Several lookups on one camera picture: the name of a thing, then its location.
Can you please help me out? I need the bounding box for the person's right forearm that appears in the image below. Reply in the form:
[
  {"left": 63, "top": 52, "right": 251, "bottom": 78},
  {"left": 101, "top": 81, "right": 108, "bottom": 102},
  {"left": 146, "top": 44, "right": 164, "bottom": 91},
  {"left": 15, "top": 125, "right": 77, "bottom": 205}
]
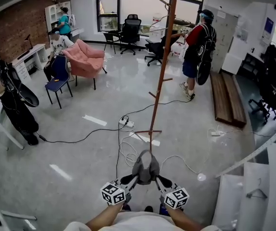
[{"left": 164, "top": 205, "right": 201, "bottom": 231}]

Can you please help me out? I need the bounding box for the white arched cabinet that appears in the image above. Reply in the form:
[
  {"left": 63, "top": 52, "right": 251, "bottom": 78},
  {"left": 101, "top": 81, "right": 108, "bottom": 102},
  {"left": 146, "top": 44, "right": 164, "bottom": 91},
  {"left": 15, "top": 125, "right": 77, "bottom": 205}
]
[{"left": 44, "top": 1, "right": 72, "bottom": 31}]

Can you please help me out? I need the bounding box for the pink armchair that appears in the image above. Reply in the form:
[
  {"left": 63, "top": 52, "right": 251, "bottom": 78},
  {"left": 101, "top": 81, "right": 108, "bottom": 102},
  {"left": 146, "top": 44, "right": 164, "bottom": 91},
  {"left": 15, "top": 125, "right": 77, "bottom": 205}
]
[{"left": 62, "top": 38, "right": 108, "bottom": 90}]

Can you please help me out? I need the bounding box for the grey metal bar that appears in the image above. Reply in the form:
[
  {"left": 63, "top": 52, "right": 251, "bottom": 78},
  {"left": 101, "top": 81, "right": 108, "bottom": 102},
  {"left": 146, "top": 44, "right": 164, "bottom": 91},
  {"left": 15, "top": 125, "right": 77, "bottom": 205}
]
[{"left": 215, "top": 123, "right": 276, "bottom": 179}]

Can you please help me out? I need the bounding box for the grey cap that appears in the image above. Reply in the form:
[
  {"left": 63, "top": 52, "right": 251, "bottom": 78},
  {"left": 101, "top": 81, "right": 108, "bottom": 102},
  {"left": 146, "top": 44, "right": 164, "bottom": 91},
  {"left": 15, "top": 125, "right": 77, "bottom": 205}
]
[{"left": 131, "top": 149, "right": 161, "bottom": 186}]

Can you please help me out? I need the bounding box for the wooden platform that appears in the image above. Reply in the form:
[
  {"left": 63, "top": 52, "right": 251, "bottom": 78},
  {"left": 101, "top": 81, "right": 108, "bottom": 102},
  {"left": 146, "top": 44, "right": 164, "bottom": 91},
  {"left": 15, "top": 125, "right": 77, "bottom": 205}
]
[{"left": 209, "top": 70, "right": 248, "bottom": 129}]

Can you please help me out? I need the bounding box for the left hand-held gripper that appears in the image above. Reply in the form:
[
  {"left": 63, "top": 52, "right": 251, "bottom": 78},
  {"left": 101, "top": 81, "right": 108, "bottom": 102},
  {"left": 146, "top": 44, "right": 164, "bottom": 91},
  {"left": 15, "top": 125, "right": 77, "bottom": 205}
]
[{"left": 100, "top": 174, "right": 140, "bottom": 206}]

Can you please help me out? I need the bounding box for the person's left forearm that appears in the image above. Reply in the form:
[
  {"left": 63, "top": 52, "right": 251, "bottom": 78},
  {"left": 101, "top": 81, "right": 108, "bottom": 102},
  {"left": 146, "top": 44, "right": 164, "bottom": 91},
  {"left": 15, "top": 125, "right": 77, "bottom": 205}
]
[{"left": 84, "top": 201, "right": 125, "bottom": 231}]

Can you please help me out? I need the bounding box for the white metal locker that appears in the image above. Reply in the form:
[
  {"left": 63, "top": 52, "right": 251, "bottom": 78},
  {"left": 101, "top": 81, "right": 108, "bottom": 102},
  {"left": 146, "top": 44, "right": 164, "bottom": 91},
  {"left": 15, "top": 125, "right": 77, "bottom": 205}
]
[{"left": 204, "top": 5, "right": 239, "bottom": 74}]

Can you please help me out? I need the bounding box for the white box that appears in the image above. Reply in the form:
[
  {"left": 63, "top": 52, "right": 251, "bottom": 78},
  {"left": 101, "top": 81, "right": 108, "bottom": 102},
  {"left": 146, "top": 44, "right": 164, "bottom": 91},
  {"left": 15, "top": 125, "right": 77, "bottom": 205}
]
[{"left": 0, "top": 206, "right": 38, "bottom": 231}]

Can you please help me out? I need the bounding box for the white desk with drawers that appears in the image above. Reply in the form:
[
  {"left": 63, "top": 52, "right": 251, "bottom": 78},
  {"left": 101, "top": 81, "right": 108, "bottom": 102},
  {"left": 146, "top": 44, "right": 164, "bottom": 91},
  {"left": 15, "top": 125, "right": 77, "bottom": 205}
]
[{"left": 11, "top": 43, "right": 48, "bottom": 82}]

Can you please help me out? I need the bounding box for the long white cable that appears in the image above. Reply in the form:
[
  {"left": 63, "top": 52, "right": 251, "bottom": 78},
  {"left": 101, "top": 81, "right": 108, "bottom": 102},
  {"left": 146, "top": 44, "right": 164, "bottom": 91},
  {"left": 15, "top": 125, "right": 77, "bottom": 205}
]
[{"left": 160, "top": 126, "right": 242, "bottom": 175}]

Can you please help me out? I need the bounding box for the group of black office chairs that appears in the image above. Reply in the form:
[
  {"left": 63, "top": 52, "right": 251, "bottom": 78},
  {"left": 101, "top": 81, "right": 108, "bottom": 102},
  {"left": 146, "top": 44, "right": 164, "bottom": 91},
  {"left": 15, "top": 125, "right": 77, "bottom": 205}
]
[{"left": 248, "top": 44, "right": 276, "bottom": 125}]

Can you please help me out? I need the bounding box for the small black chair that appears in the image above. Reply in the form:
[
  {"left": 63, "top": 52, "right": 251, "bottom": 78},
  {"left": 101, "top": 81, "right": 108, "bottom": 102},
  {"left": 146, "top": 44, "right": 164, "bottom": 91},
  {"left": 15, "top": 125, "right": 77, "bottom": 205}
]
[{"left": 103, "top": 30, "right": 120, "bottom": 55}]

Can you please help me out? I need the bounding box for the brown wooden coat rack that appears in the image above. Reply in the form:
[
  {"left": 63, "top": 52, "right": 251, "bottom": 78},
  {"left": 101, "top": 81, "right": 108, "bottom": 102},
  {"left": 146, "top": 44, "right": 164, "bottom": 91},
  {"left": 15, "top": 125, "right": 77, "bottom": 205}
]
[{"left": 134, "top": 0, "right": 197, "bottom": 152}]

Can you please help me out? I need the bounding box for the white bucket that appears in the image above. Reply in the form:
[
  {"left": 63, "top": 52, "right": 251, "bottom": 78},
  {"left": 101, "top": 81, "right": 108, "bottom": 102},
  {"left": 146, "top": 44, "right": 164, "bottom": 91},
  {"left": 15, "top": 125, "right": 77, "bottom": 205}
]
[{"left": 152, "top": 13, "right": 163, "bottom": 28}]

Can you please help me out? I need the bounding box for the black desk lamp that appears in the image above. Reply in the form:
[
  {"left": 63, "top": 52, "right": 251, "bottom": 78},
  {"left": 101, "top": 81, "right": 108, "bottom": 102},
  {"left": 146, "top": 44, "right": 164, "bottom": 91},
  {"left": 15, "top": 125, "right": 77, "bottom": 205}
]
[{"left": 17, "top": 34, "right": 34, "bottom": 60}]

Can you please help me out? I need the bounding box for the blue chair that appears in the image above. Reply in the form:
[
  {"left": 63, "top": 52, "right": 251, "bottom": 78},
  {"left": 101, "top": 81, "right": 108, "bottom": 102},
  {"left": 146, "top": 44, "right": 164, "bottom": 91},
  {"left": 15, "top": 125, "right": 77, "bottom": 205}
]
[{"left": 44, "top": 55, "right": 73, "bottom": 109}]

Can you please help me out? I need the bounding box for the blue poster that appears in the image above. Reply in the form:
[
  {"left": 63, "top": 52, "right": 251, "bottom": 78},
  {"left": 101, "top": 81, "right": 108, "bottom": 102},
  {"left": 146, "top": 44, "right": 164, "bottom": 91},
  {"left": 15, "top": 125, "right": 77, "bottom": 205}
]
[{"left": 263, "top": 16, "right": 275, "bottom": 36}]

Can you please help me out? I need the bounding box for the black mesh office chair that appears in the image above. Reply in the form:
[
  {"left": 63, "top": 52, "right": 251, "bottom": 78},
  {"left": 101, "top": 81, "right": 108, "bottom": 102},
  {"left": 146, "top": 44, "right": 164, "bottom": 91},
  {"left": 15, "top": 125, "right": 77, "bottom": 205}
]
[{"left": 119, "top": 13, "right": 143, "bottom": 56}]

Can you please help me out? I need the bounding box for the person's white shirt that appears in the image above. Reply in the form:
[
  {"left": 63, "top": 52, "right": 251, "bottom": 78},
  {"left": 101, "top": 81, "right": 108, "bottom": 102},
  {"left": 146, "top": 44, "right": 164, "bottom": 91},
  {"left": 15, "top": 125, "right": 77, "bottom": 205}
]
[{"left": 63, "top": 210, "right": 225, "bottom": 231}]

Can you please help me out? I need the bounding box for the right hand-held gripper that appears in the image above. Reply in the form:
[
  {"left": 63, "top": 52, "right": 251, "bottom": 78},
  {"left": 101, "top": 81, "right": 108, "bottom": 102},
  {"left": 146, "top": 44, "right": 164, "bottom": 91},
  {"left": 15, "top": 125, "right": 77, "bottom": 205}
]
[{"left": 155, "top": 175, "right": 190, "bottom": 210}]

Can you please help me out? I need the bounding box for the coiled white cable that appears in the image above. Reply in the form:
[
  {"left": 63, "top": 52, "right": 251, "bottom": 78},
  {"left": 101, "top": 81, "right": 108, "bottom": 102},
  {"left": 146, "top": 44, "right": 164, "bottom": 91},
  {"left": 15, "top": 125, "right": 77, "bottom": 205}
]
[{"left": 119, "top": 128, "right": 140, "bottom": 167}]

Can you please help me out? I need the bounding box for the black round bag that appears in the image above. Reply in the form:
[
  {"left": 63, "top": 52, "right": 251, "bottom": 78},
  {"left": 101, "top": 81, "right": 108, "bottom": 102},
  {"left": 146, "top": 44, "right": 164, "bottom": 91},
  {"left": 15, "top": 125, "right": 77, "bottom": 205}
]
[
  {"left": 195, "top": 61, "right": 212, "bottom": 86},
  {"left": 16, "top": 80, "right": 40, "bottom": 108}
]

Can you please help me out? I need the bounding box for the black power cable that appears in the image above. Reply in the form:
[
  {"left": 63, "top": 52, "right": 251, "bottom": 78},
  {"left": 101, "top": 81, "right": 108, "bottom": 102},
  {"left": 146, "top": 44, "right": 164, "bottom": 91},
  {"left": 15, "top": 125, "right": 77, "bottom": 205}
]
[{"left": 37, "top": 99, "right": 193, "bottom": 180}]

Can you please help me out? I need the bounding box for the grey clothes hanger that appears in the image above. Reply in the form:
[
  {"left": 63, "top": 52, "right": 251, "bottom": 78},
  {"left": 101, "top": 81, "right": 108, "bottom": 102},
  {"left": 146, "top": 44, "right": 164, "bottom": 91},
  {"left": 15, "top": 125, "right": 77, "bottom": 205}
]
[{"left": 246, "top": 178, "right": 269, "bottom": 200}]

